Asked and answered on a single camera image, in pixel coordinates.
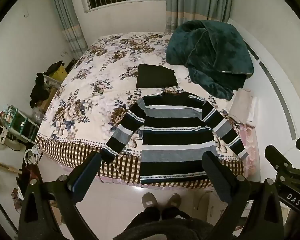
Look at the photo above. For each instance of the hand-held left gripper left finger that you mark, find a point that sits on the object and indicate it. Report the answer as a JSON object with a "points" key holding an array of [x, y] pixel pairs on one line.
{"points": [[80, 180]]}

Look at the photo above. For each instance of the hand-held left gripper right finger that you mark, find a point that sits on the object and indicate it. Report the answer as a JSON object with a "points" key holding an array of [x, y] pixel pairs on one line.
{"points": [[218, 177]]}

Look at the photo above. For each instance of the striped knit sweater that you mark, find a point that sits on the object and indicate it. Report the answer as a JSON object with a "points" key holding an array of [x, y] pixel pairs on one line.
{"points": [[175, 135]]}

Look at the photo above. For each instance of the pink bedsheet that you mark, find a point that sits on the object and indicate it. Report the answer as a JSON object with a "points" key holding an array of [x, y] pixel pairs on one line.
{"points": [[251, 142]]}

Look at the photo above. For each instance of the person's right slipper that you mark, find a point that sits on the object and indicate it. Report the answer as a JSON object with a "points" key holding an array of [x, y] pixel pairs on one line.
{"points": [[173, 200]]}

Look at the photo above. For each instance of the person's slipper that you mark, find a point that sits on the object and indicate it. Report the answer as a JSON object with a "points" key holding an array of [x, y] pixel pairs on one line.
{"points": [[149, 200], [173, 200]]}

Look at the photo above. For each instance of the white plastic object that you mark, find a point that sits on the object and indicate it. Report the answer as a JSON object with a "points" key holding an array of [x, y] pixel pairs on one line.
{"points": [[31, 155]]}

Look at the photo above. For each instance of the white folded cloth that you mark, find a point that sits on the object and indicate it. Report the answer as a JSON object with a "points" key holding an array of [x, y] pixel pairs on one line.
{"points": [[253, 108]]}

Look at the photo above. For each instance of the person's right leg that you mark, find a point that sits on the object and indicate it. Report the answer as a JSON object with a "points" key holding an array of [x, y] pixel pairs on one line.
{"points": [[173, 212]]}

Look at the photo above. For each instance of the person's leg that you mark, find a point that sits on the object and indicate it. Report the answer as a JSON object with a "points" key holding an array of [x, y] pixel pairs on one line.
{"points": [[146, 216], [173, 212]]}

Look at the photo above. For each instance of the beige folded cloth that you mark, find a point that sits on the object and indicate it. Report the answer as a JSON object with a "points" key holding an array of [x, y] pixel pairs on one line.
{"points": [[241, 105]]}

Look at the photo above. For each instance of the person's left slipper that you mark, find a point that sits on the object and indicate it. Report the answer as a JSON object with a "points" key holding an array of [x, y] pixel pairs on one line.
{"points": [[149, 200]]}

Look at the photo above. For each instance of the person's left leg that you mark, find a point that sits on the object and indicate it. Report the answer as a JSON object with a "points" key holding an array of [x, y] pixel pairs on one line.
{"points": [[146, 216]]}

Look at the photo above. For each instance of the person's dark fleece jacket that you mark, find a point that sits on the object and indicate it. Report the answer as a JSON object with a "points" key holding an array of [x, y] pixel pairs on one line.
{"points": [[165, 231]]}

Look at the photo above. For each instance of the green rack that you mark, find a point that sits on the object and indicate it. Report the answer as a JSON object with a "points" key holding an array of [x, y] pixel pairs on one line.
{"points": [[22, 125]]}

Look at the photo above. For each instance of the white headboard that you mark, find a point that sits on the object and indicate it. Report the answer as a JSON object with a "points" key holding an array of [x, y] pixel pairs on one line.
{"points": [[272, 67]]}

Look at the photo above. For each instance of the bed with floral blanket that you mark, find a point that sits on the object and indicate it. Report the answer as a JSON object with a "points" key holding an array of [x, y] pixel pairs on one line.
{"points": [[90, 85]]}

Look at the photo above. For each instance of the black clothing pile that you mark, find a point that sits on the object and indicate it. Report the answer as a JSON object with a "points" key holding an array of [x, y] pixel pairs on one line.
{"points": [[40, 87]]}

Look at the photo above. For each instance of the yellow box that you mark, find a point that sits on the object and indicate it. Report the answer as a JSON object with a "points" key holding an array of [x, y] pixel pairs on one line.
{"points": [[59, 76]]}

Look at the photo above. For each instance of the folded black cloth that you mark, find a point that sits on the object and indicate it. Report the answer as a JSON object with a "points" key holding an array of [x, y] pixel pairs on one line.
{"points": [[155, 76]]}

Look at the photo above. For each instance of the teal plush blanket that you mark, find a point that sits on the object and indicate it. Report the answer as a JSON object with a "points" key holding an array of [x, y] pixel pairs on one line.
{"points": [[210, 55]]}

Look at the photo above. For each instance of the grey striped curtain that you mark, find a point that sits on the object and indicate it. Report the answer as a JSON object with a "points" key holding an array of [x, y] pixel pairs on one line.
{"points": [[67, 17], [197, 0]]}

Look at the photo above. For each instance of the white wall socket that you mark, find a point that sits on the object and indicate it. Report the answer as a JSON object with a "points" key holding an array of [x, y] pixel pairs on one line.
{"points": [[63, 53]]}

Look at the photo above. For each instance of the white wall switch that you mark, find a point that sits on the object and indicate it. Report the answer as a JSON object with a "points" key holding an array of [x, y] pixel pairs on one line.
{"points": [[26, 15]]}

